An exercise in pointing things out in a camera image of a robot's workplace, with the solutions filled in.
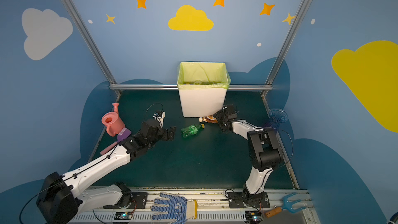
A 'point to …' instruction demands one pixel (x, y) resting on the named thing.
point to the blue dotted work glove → (177, 207)
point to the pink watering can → (113, 122)
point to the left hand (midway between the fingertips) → (170, 126)
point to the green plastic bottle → (193, 129)
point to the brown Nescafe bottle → (210, 118)
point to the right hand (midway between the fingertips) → (216, 116)
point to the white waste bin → (201, 102)
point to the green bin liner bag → (203, 74)
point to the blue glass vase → (277, 116)
